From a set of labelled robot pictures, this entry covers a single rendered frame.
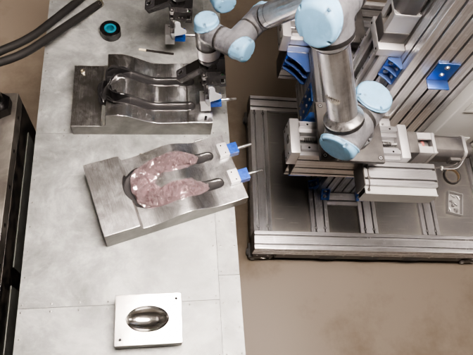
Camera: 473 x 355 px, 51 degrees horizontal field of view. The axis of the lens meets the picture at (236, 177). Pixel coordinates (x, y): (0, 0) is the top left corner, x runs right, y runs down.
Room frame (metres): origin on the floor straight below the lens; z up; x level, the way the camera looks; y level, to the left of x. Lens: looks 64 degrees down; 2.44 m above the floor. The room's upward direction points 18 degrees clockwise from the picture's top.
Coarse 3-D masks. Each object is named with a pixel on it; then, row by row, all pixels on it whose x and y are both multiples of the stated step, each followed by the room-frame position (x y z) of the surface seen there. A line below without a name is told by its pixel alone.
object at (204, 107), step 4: (200, 92) 1.00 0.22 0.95; (200, 96) 0.98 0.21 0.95; (204, 96) 0.98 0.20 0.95; (200, 100) 0.96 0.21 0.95; (204, 100) 0.97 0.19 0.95; (216, 100) 0.99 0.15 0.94; (220, 100) 0.99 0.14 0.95; (224, 100) 1.00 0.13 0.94; (228, 100) 1.01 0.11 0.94; (204, 104) 0.96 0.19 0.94; (212, 104) 0.97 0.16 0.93; (216, 104) 0.98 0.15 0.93; (220, 104) 0.98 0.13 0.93; (204, 108) 0.96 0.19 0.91; (208, 108) 0.96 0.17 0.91
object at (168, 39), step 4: (168, 28) 1.22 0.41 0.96; (184, 28) 1.25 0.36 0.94; (168, 32) 1.20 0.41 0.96; (168, 36) 1.19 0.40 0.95; (176, 36) 1.20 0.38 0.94; (180, 36) 1.21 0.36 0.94; (184, 36) 1.22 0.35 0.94; (188, 36) 1.23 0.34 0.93; (192, 36) 1.24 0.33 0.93; (168, 40) 1.19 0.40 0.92; (172, 40) 1.19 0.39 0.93; (176, 40) 1.20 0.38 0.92; (180, 40) 1.21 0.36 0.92; (184, 40) 1.21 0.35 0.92
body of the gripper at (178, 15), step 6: (174, 0) 1.19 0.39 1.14; (180, 0) 1.19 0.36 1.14; (186, 0) 1.22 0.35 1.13; (192, 0) 1.22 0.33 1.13; (174, 6) 1.20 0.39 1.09; (180, 6) 1.21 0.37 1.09; (186, 6) 1.22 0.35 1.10; (192, 6) 1.22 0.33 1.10; (174, 12) 1.19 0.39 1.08; (180, 12) 1.19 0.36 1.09; (186, 12) 1.20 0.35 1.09; (174, 18) 1.18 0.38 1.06; (180, 18) 1.20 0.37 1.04; (186, 18) 1.20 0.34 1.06
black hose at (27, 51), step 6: (36, 42) 1.00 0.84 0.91; (24, 48) 0.96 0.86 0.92; (30, 48) 0.97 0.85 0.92; (36, 48) 0.98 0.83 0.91; (12, 54) 0.91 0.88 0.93; (18, 54) 0.92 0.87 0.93; (24, 54) 0.93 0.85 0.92; (30, 54) 0.96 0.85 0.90; (0, 60) 0.87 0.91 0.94; (6, 60) 0.88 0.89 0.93; (12, 60) 0.89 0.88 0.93; (18, 60) 0.91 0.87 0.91; (0, 66) 0.86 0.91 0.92
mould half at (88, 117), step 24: (96, 72) 1.00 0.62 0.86; (144, 72) 1.04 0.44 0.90; (168, 72) 1.08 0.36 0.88; (72, 96) 0.87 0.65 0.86; (96, 96) 0.90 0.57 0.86; (144, 96) 0.94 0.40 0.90; (168, 96) 0.98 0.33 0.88; (192, 96) 1.00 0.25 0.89; (72, 120) 0.77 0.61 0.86; (96, 120) 0.80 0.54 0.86; (120, 120) 0.81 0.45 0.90; (144, 120) 0.84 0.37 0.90; (168, 120) 0.88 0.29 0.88; (192, 120) 0.91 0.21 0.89
